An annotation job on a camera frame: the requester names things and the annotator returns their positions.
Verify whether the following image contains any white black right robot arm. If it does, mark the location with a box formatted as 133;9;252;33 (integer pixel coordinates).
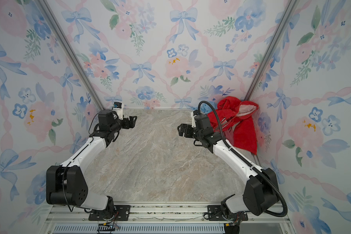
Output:
123;110;279;215

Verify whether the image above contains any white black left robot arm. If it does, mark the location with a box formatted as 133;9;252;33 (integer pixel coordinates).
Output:
46;108;137;220

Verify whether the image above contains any light blue cloth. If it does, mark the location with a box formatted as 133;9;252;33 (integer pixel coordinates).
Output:
200;101;217;114

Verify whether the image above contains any red hooded garment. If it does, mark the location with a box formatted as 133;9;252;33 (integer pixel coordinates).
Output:
207;96;259;155

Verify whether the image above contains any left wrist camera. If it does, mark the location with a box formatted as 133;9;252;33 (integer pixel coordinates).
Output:
112;102;124;120

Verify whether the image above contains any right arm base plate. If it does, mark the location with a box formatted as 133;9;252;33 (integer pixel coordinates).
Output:
203;205;248;222

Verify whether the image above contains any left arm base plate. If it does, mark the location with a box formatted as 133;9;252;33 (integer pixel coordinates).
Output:
88;205;131;221

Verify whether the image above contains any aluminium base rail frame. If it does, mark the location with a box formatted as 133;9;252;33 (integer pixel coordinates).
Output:
40;202;295;234

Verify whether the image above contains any black corrugated cable conduit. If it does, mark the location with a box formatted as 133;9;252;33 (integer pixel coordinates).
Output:
197;100;289;217

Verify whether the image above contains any aluminium corner post left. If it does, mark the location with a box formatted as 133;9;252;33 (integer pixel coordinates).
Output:
35;0;104;111

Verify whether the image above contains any aluminium corner post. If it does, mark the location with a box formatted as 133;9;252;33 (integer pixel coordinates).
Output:
244;0;298;100
35;0;104;111

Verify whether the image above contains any aluminium corner post right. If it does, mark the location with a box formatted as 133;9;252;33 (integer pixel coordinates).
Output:
244;0;298;100

